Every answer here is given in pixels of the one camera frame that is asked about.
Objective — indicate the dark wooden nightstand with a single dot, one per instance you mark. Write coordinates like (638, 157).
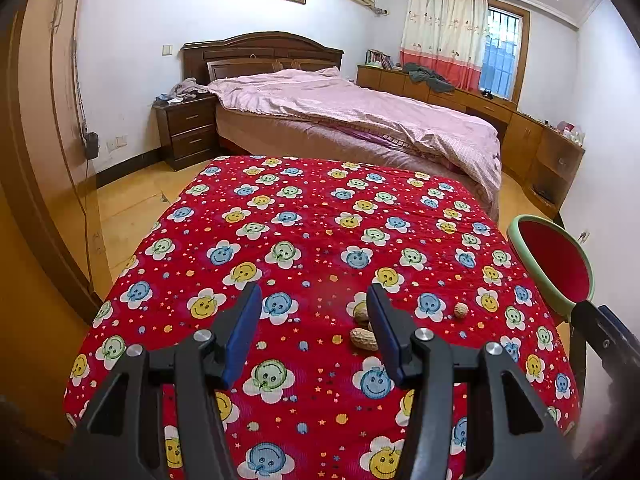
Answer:
(187, 130)

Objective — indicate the wooden wardrobe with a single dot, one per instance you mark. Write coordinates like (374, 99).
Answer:
(45, 135)

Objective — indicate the wall socket with plug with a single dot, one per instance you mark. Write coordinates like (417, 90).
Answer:
(583, 235)

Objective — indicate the row of books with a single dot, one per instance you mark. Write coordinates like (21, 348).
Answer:
(380, 59)

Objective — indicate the pinkish cloth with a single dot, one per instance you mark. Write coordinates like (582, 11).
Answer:
(187, 89)

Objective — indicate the black hanging adapter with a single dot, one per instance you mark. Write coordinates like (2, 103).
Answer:
(91, 145)

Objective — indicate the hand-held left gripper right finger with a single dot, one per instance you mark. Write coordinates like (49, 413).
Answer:
(387, 335)

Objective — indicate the red smiley flower blanket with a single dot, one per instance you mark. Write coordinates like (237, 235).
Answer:
(320, 230)

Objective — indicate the pink duvet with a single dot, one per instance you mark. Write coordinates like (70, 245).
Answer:
(350, 110)

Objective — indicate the grey clothes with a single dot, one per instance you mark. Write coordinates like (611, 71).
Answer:
(427, 76)

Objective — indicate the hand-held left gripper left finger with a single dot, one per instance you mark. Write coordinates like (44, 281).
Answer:
(242, 335)

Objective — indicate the small items on cabinet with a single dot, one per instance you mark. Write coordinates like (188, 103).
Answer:
(570, 131)

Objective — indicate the long wooden cabinet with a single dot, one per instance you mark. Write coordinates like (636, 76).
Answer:
(525, 135)

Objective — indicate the small black device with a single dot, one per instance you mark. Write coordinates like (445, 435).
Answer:
(487, 93)

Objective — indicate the barred window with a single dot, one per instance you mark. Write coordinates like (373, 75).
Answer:
(502, 52)

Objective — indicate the dark wooden bed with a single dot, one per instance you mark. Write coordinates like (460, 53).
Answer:
(245, 120)

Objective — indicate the peanut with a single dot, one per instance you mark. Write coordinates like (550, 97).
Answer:
(361, 312)
(362, 339)

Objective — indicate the cream and red curtain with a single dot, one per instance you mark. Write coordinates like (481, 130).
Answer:
(440, 35)

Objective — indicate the white wall socket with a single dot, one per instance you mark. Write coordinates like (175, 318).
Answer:
(116, 142)

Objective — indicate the walnut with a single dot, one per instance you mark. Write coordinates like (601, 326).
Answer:
(461, 310)

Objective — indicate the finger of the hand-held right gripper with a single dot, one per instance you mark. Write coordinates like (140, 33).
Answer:
(600, 327)

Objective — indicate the red basin with green rim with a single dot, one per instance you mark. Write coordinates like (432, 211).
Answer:
(555, 265)

